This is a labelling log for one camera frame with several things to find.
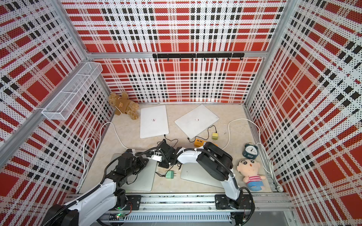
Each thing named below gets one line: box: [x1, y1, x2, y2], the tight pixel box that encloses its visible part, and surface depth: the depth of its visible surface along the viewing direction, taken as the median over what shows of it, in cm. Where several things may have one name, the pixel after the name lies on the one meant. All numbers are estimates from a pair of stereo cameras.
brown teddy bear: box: [108, 91, 140, 121], surface depth 113 cm
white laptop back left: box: [140, 104, 169, 139], surface depth 110 cm
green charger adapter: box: [165, 170, 177, 179], surface depth 84 cm
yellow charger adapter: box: [211, 132, 219, 141], surface depth 100 cm
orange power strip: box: [193, 138, 205, 148], surface depth 97 cm
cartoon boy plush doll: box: [237, 158, 267, 192], surface depth 78 cm
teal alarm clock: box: [242, 142, 259, 160], surface depth 90 cm
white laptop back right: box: [174, 104, 220, 140], surface depth 111 cm
